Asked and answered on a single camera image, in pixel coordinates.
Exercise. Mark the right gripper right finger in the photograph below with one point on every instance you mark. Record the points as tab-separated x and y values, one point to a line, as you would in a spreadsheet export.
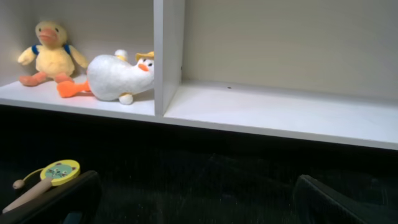
320	202

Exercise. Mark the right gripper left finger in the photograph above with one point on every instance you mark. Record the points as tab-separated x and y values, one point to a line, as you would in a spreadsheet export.
66	199

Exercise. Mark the yellow wooden rattle drum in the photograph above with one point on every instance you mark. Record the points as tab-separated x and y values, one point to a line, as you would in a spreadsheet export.
51	177

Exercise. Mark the white plush duck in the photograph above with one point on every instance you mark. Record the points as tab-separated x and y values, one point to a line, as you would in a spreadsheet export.
116	77

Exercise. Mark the white shelf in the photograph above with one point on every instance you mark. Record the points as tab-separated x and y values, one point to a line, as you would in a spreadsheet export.
248	77

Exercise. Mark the yellow plush duck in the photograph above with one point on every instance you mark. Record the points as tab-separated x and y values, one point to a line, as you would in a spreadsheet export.
53	53

